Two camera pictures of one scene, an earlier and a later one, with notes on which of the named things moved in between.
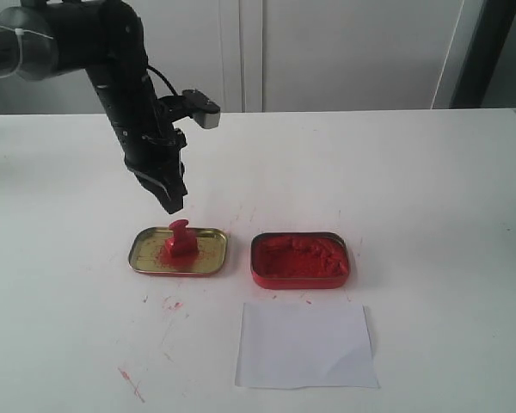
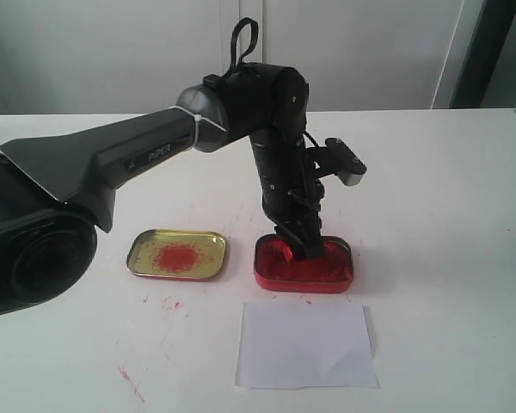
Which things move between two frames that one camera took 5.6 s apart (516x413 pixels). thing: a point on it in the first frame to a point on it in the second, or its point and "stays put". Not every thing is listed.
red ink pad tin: x=299 y=260 stays put
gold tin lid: x=149 y=254 stays put
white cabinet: x=278 y=56 stays put
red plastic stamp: x=182 y=247 to x=286 y=251
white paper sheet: x=305 y=346 stays put
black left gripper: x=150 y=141 to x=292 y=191
